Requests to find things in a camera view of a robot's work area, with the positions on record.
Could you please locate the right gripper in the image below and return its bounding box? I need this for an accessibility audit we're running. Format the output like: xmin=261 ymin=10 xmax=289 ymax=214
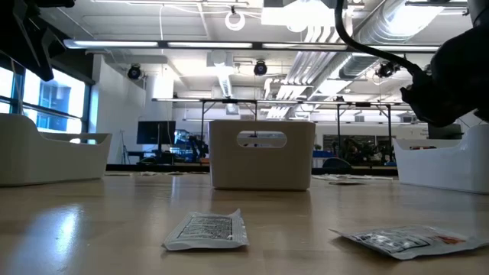
xmin=399 ymin=26 xmax=489 ymax=129

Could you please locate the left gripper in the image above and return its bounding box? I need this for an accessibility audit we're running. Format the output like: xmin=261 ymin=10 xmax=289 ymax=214
xmin=0 ymin=0 xmax=76 ymax=83

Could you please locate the white packet with red mark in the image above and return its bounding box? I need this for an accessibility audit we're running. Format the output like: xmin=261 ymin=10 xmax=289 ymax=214
xmin=329 ymin=225 xmax=489 ymax=261

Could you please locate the light grey plastic bin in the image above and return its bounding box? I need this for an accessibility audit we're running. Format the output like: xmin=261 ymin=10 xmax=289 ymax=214
xmin=0 ymin=112 xmax=113 ymax=187
xmin=208 ymin=120 xmax=316 ymax=192

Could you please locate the black monitor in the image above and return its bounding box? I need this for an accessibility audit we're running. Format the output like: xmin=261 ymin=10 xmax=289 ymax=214
xmin=136 ymin=121 xmax=177 ymax=145
xmin=426 ymin=122 xmax=463 ymax=141

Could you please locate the window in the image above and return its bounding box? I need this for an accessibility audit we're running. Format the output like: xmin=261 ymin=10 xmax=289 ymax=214
xmin=0 ymin=57 xmax=92 ymax=134

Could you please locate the white plastic bin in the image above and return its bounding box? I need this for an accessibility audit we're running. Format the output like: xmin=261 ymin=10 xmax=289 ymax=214
xmin=392 ymin=124 xmax=489 ymax=195

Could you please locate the long ceiling light bar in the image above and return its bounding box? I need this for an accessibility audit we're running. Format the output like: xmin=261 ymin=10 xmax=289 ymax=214
xmin=63 ymin=37 xmax=440 ymax=53

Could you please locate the dark office chair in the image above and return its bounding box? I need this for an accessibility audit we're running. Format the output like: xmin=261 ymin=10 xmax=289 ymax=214
xmin=322 ymin=157 xmax=353 ymax=176

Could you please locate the silver air duct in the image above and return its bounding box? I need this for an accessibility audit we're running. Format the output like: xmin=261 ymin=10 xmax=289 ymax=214
xmin=338 ymin=0 xmax=446 ymax=79

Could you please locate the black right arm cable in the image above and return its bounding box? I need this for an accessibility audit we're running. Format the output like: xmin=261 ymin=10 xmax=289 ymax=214
xmin=334 ymin=0 xmax=423 ymax=76

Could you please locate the white cable ring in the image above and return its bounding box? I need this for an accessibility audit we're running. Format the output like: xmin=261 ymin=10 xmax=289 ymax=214
xmin=224 ymin=9 xmax=246 ymax=32

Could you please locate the background black rig frame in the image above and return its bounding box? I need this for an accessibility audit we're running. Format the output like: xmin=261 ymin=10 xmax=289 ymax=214
xmin=151 ymin=97 xmax=394 ymax=154

